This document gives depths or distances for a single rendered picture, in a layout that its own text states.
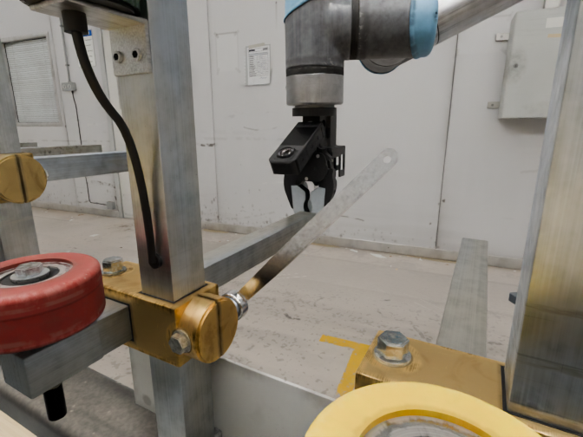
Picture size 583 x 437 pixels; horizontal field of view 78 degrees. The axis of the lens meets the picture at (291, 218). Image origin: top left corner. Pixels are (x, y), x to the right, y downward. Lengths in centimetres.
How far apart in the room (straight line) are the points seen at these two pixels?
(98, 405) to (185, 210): 28
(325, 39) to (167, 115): 35
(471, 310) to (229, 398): 22
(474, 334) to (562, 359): 10
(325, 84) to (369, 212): 247
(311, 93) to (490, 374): 43
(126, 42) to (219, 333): 21
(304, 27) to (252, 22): 281
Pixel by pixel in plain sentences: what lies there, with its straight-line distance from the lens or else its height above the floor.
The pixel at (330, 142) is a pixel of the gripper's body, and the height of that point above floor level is 97.
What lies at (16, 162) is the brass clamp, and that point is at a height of 96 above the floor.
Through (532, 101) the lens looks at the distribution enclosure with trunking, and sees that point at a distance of 267.
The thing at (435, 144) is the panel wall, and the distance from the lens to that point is 287.
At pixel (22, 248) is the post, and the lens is 50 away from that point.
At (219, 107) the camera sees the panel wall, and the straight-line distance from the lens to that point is 346.
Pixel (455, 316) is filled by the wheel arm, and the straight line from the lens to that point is 31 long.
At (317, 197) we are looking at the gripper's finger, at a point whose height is 89.
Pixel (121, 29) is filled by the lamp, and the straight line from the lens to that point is 28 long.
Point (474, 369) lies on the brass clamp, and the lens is 24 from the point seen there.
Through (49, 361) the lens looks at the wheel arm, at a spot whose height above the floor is 85.
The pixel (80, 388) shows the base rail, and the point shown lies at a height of 70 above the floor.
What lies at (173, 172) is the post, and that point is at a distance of 27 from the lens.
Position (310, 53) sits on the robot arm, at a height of 110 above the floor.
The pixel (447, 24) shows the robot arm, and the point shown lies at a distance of 74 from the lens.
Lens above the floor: 100
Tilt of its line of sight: 14 degrees down
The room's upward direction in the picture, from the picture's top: straight up
